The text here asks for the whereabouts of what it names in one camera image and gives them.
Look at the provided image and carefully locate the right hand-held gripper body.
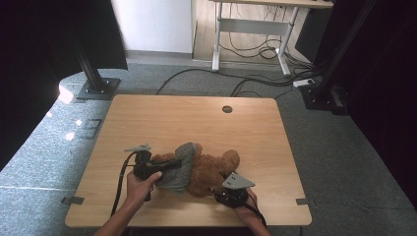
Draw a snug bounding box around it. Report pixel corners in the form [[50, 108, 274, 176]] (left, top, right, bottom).
[[215, 172, 256, 208]]

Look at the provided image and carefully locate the black metal stand grey base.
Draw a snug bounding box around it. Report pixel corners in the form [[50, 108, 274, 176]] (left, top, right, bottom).
[[70, 32, 122, 101]]

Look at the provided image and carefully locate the white power strip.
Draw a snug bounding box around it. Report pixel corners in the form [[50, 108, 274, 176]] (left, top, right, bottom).
[[292, 78, 316, 89]]

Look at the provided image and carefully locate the grey table edge bracket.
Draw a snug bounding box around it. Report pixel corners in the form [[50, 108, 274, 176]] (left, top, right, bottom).
[[295, 198, 317, 207], [61, 196, 85, 207]]

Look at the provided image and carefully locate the grey towel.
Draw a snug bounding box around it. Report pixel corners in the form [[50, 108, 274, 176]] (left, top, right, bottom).
[[153, 142, 198, 195]]

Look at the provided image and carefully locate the black curtain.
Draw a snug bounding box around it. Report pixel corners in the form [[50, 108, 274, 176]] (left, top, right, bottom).
[[314, 0, 417, 214], [0, 0, 129, 171]]

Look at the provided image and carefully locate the white desk frame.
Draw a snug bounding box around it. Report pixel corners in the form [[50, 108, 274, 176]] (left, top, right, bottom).
[[209, 0, 334, 77]]

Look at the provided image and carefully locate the person's right hand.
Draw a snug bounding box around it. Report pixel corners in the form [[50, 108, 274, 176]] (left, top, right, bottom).
[[233, 190, 260, 224]]

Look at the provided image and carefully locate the long black floor cable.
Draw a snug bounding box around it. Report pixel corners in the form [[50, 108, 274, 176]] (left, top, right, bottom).
[[155, 68, 316, 97]]

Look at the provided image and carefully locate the brown teddy bear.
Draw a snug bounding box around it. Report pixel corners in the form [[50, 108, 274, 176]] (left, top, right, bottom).
[[150, 144, 241, 199]]

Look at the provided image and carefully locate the tangle of black cables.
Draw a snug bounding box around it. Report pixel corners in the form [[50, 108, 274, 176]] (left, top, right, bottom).
[[219, 32, 286, 61]]

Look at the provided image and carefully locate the person's left hand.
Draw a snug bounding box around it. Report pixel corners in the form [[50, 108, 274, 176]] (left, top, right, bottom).
[[127, 170, 163, 207]]

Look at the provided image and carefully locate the hand-held gripper black cable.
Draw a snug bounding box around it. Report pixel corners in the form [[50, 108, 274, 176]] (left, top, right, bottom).
[[110, 152, 137, 217], [244, 193, 268, 229]]

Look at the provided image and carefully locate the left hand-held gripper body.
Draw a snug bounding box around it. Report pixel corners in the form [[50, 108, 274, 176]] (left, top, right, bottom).
[[124, 143, 165, 181]]

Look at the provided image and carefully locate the left hand-held gripper black cable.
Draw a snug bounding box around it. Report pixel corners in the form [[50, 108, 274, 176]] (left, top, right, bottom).
[[110, 152, 137, 217]]

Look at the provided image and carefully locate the right hand-held gripper black cable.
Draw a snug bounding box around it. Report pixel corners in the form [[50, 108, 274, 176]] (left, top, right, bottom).
[[244, 193, 268, 229]]

